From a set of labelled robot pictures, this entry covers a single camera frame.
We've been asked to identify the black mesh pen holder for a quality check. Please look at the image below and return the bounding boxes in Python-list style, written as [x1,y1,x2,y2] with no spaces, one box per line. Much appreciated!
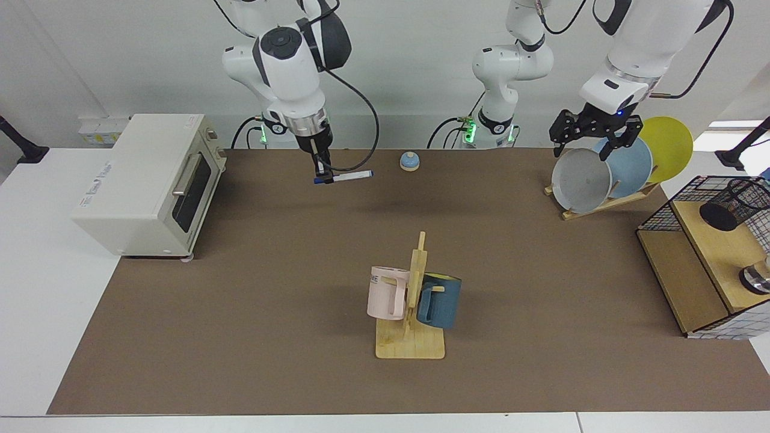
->
[699,178,770,232]

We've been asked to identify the brown table cloth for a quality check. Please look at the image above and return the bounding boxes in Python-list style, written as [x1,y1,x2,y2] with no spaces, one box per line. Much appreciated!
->
[47,149,770,416]

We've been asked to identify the yellow plate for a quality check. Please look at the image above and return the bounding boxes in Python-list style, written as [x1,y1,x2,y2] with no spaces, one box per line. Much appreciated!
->
[639,116,694,184]

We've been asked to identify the pale toaster oven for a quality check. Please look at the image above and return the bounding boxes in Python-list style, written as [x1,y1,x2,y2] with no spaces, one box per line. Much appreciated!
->
[70,114,228,260]

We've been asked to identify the wooden plate rack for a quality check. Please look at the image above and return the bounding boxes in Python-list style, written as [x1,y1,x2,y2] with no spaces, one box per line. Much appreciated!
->
[544,180,661,221]

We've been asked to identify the glass lid with steel rim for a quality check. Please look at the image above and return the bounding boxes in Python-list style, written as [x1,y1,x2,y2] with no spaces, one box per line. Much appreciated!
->
[739,256,770,295]

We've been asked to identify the pink mug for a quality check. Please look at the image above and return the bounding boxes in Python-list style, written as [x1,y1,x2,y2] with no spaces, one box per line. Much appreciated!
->
[366,266,411,322]

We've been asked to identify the light blue plate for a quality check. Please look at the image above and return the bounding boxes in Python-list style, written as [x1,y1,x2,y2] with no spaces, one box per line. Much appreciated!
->
[593,137,654,199]

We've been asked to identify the grey plate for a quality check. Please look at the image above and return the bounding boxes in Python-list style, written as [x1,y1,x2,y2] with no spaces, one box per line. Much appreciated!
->
[551,148,613,214]

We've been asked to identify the dark blue mug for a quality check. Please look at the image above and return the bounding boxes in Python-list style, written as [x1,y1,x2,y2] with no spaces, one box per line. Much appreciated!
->
[416,272,463,330]

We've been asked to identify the black base cable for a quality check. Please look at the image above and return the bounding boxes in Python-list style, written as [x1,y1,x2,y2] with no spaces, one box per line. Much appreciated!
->
[230,116,263,149]
[426,90,487,149]

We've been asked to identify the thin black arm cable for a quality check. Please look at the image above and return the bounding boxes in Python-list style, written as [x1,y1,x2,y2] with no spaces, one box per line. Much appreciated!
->
[537,0,590,35]

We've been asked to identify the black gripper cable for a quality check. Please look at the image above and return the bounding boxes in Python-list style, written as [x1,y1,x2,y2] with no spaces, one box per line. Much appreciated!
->
[650,0,736,100]
[316,65,381,174]

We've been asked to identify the blue and white marker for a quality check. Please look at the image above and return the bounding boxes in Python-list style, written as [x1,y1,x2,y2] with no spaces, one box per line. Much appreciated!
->
[313,170,374,185]

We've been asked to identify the wooden cup stand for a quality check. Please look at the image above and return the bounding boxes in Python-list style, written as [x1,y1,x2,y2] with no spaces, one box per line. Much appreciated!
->
[375,231,446,360]

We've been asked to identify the wire basket with wooden floor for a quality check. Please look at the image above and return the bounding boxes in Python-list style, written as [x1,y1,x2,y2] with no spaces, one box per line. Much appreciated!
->
[636,175,770,341]

